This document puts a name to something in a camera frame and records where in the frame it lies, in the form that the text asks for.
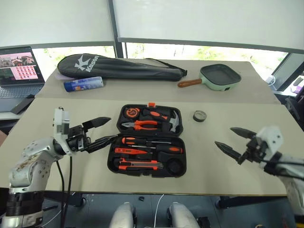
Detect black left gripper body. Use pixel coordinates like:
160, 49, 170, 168
66, 124, 93, 155

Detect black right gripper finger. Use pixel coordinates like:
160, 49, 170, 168
214, 141, 243, 165
229, 127, 257, 143

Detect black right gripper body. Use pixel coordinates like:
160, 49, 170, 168
238, 136, 265, 165

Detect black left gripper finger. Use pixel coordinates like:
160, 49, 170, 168
85, 133, 119, 154
82, 116, 112, 131

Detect orange voltage tester pen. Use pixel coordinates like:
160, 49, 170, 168
114, 147, 149, 155

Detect long orange black screwdriver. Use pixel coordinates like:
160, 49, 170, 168
121, 136, 172, 146

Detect orange black utility knife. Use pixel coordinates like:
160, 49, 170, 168
114, 157, 164, 171

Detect black tool case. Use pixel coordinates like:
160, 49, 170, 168
107, 102, 187, 178

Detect orange black tape measure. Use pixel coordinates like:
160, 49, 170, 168
125, 107, 141, 118

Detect blue printed spray can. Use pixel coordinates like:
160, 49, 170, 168
63, 76, 104, 92

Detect black electrical tape roll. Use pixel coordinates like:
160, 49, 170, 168
192, 110, 207, 123

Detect stubby orange black screwdriver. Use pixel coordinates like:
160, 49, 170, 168
145, 145, 184, 155

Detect black chair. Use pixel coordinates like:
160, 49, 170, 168
285, 96, 304, 131

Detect black racket bag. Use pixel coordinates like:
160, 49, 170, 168
57, 53, 188, 82

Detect steel claw hammer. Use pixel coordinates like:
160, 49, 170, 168
161, 110, 182, 133

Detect green square frying pan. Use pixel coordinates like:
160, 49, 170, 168
177, 64, 242, 92

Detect flat black box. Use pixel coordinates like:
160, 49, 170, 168
11, 94, 36, 114

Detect purple white object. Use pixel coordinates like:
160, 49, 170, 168
291, 76, 304, 95

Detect white rounded left leg cover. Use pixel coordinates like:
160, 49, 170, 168
110, 201, 136, 228

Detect white rounded leg cover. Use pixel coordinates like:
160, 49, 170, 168
110, 201, 136, 228
167, 201, 201, 228

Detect white rounded right leg cover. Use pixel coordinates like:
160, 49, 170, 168
167, 201, 201, 228

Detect open laptop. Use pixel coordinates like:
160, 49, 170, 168
0, 46, 46, 113

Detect white roller blind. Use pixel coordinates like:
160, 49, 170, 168
0, 0, 114, 48
113, 0, 304, 50

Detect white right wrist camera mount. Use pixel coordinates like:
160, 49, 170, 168
255, 125, 285, 162

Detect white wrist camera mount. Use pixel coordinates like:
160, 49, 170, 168
52, 107, 71, 143
255, 125, 285, 162

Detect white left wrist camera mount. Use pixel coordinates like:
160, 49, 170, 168
52, 107, 71, 143

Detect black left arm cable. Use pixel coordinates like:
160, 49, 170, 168
56, 153, 73, 228

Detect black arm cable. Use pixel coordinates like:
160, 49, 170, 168
260, 158, 304, 179
56, 153, 73, 228

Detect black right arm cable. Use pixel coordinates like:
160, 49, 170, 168
260, 158, 304, 179

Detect orange handled pliers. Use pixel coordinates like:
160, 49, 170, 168
121, 120, 159, 131

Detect black orange handled tool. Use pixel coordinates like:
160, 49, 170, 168
142, 108, 168, 122

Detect grey window frame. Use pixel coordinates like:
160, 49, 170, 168
0, 0, 304, 79

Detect thin white cable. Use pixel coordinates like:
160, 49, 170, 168
153, 194, 165, 228

